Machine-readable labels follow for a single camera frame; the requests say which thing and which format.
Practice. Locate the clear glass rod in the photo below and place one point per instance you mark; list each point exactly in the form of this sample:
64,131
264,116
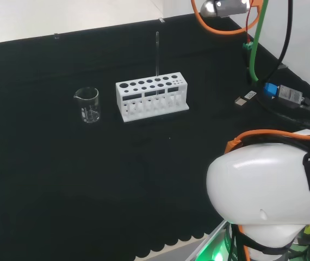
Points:
157,54

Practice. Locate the white test tube rack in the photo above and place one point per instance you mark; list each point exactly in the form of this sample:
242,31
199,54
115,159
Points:
133,91

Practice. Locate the clear glass beaker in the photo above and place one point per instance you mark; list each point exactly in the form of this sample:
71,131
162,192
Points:
89,104

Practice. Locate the silver USB plug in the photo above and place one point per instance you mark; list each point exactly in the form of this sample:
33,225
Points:
244,98

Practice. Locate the black bench cloth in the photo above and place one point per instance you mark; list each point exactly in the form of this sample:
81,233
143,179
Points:
62,163

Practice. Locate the clear cloth clip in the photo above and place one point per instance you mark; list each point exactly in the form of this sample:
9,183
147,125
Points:
56,36
161,19

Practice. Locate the green terminal connector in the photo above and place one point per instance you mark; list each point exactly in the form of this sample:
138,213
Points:
248,45

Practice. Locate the aluminium frame rail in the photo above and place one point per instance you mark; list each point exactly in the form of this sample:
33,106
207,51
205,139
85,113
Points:
212,239

